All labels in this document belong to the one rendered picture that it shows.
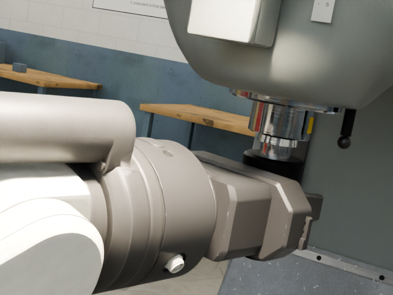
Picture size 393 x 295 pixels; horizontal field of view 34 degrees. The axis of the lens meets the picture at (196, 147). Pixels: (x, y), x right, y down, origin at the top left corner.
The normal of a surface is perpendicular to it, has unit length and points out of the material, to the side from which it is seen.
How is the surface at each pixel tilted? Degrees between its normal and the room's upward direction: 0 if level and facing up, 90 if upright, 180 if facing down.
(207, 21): 90
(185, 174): 44
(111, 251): 98
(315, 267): 63
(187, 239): 95
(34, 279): 101
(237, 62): 111
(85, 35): 90
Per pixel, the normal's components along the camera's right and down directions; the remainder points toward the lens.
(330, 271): -0.35, -0.39
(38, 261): 0.67, 0.40
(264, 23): 0.86, 0.22
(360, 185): -0.47, 0.05
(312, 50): -0.24, 0.35
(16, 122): 0.73, -0.11
